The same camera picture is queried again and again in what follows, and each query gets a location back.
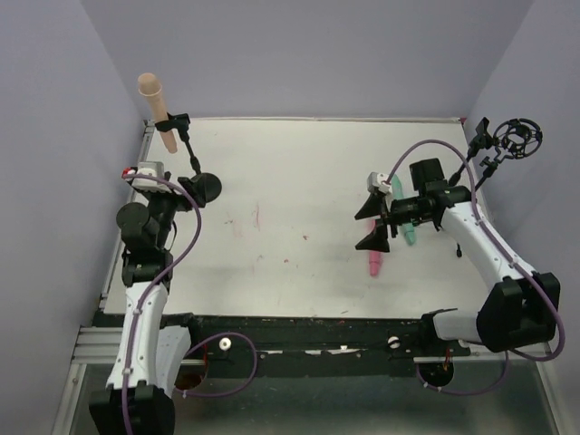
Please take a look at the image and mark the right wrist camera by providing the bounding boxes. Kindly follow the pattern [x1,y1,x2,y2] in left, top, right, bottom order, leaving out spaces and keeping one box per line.
[366,172,392,196]

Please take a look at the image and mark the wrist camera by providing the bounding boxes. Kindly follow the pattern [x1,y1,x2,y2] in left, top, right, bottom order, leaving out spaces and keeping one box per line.
[122,161,169,192]
[366,172,392,196]

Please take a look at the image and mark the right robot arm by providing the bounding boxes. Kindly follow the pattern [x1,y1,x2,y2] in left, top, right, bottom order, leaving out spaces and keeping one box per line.
[355,159,560,353]

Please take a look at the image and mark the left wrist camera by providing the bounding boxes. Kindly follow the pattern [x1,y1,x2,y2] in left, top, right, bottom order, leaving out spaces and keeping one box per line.
[122,161,169,192]

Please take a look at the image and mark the black front mounting rail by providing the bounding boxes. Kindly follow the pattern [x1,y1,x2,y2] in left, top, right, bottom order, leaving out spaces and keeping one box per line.
[160,314,470,379]

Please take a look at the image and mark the black tripod shock-mount stand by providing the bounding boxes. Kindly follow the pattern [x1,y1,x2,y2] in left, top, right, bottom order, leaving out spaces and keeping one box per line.
[452,117,545,258]

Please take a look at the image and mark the aluminium extrusion frame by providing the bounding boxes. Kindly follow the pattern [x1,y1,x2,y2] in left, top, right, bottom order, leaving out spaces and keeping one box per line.
[49,120,209,435]

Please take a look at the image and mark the teal microphone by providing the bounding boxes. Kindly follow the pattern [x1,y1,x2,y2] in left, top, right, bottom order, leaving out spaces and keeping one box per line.
[391,175,417,246]

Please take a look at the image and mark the black round-base clip stand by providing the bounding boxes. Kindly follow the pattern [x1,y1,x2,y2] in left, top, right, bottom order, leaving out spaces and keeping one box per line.
[155,113,222,208]

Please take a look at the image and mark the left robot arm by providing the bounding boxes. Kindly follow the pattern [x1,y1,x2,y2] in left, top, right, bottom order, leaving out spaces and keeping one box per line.
[89,170,222,434]

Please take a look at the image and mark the pink microphone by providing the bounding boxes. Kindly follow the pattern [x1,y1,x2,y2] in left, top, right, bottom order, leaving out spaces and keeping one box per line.
[367,219,385,277]

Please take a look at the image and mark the peach microphone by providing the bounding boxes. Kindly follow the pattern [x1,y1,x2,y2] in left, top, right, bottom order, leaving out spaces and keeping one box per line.
[138,72,178,154]

